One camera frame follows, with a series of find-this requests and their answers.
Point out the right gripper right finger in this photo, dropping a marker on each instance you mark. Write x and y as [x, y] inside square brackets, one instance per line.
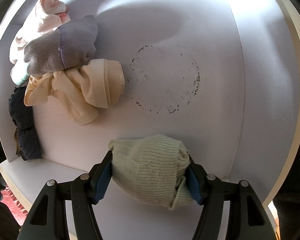
[247, 218]

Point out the pale green knit sock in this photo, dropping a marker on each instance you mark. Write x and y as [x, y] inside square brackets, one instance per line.
[152, 170]

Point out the red cloth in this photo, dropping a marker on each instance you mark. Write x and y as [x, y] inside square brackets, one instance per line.
[16, 208]

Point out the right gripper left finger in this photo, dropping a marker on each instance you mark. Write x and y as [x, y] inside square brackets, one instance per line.
[47, 218]

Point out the yellow cream cloth bundle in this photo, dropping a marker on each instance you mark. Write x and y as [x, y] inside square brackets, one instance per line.
[81, 90]

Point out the navy dark cloth bundle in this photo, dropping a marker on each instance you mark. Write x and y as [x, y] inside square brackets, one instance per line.
[25, 135]

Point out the grey lilac sock roll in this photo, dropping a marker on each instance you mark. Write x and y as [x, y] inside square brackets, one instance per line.
[70, 45]

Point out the white drawer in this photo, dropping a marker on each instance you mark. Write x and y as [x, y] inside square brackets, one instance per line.
[222, 76]

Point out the teal fluffy sock bundle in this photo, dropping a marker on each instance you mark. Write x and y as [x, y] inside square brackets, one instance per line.
[19, 73]

